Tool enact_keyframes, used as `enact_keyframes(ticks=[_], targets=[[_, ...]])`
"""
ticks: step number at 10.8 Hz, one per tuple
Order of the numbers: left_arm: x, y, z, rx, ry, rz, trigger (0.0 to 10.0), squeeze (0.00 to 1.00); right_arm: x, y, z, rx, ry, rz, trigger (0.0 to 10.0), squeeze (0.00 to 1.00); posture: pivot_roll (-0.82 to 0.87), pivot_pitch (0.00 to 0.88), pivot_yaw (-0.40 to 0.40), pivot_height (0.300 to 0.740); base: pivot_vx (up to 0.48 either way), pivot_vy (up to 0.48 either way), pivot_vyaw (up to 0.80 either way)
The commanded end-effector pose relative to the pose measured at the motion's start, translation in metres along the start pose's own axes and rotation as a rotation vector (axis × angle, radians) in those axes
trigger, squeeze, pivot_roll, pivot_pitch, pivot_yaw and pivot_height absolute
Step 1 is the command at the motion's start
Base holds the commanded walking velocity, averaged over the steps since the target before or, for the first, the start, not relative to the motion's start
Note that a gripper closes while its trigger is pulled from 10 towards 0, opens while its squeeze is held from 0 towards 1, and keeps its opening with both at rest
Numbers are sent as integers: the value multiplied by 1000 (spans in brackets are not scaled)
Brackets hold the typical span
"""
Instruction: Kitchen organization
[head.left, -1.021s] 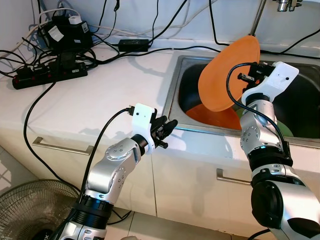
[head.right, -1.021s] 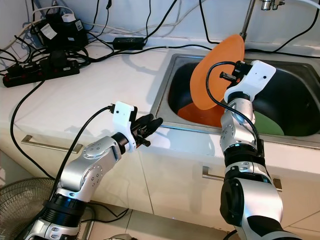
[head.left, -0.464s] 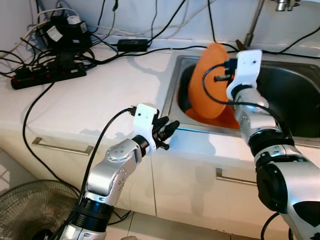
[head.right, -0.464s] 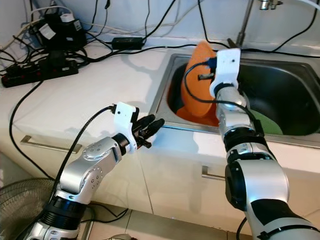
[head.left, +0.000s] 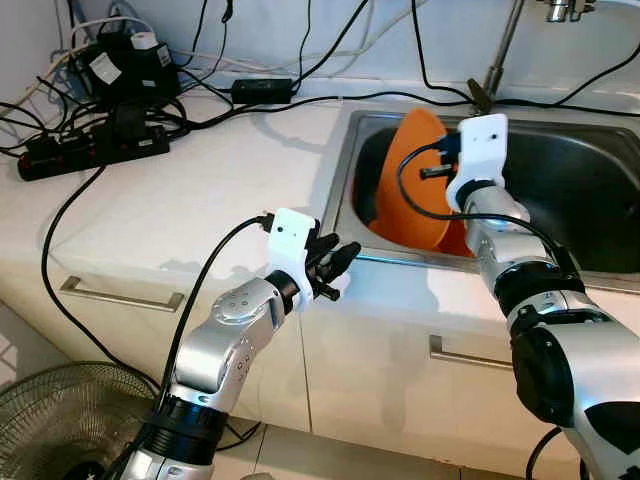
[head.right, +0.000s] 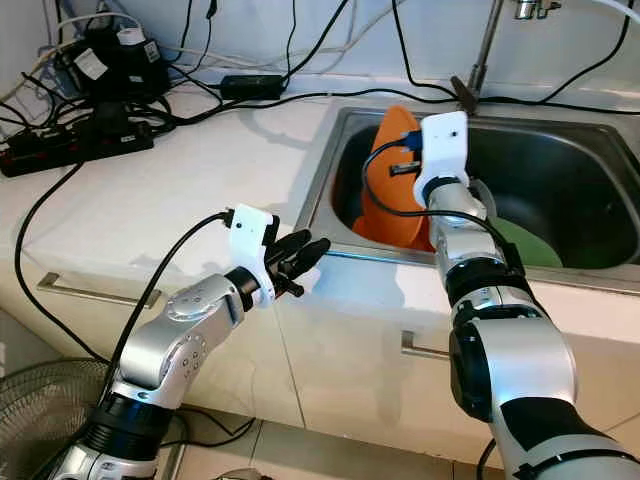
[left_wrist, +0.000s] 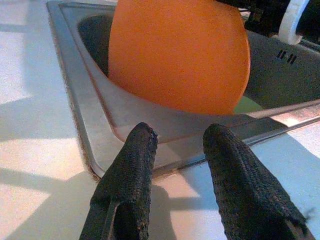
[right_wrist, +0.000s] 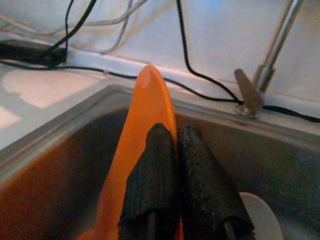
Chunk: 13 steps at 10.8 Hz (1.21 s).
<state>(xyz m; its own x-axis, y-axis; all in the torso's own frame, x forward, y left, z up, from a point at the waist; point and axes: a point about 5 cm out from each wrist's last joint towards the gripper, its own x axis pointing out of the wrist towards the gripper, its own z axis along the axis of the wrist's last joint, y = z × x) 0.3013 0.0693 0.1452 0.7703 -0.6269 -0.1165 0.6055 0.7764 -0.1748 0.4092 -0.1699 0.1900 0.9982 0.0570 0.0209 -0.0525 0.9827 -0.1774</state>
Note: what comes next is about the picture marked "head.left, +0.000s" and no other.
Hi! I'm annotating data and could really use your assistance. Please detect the orange plastic bowl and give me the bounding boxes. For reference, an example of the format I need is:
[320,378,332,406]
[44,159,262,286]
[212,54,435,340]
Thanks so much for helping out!
[373,108,453,246]

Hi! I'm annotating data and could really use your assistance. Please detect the white kitchen cabinet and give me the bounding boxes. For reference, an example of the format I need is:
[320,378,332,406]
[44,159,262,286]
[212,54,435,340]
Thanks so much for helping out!
[0,255,561,471]

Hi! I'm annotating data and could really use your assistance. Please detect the metal faucet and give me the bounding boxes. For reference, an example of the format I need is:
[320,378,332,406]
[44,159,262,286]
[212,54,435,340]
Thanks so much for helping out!
[468,0,601,113]

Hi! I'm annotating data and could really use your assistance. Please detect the stainless steel sink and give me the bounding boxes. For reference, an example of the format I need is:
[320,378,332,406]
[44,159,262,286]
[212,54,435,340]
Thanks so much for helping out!
[320,100,640,293]

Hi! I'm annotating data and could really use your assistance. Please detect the black power adapter brick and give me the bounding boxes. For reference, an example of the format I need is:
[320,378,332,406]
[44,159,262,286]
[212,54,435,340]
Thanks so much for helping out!
[232,78,296,105]

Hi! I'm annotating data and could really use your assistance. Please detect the black charger box white labels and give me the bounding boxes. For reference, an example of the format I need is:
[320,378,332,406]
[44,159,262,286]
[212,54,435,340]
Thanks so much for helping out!
[70,35,183,109]

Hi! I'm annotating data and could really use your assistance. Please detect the black power strip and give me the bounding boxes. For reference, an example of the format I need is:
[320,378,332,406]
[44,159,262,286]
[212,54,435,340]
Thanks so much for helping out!
[18,125,171,183]

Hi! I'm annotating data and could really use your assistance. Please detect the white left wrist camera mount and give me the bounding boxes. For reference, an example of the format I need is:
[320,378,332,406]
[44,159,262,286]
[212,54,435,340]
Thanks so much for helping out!
[265,208,319,306]

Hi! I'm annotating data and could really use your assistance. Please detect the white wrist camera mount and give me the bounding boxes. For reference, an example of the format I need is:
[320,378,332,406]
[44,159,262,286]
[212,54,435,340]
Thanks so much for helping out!
[265,208,319,306]
[445,113,509,213]

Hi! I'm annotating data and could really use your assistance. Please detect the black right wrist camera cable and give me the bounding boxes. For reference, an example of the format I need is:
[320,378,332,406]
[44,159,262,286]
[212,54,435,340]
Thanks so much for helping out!
[397,140,571,271]

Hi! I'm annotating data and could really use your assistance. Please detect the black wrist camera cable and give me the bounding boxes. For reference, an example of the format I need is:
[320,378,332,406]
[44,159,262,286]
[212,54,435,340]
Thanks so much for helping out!
[160,212,273,401]
[397,140,571,271]

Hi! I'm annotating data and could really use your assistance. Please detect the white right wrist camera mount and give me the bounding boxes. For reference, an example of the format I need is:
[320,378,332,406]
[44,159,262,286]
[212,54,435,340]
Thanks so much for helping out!
[445,113,509,213]

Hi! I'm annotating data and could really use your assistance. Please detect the black left wrist camera cable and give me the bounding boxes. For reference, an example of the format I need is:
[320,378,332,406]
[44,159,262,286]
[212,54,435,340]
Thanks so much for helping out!
[160,212,273,401]

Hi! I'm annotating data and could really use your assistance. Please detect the black power strip cable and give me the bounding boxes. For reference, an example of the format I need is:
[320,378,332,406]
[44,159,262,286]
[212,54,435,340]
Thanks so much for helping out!
[40,165,166,391]

